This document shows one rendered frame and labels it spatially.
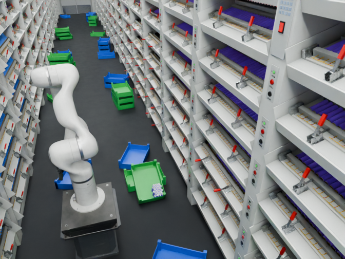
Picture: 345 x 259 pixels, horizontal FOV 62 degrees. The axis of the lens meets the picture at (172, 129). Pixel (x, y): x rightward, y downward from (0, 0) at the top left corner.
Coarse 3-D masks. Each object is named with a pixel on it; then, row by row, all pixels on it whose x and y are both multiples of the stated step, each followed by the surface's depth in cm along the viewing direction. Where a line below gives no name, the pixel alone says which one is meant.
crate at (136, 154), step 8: (128, 144) 267; (128, 152) 266; (136, 152) 266; (144, 152) 266; (120, 160) 243; (128, 160) 256; (136, 160) 256; (144, 160) 251; (120, 168) 246; (128, 168) 245
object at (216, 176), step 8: (200, 144) 184; (200, 152) 179; (208, 168) 166; (216, 168) 164; (224, 168) 162; (216, 176) 159; (224, 184) 152; (224, 192) 149; (232, 192) 147; (232, 200) 143; (240, 200) 141; (240, 208) 138; (240, 216) 133
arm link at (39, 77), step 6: (30, 72) 140; (36, 72) 138; (42, 72) 139; (48, 72) 139; (30, 78) 139; (36, 78) 138; (42, 78) 139; (48, 78) 140; (36, 84) 140; (42, 84) 140; (48, 84) 142; (54, 90) 158; (54, 96) 160
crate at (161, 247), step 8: (160, 240) 174; (160, 248) 176; (168, 248) 176; (176, 248) 174; (184, 248) 172; (160, 256) 173; (168, 256) 173; (176, 256) 173; (184, 256) 173; (192, 256) 173; (200, 256) 172
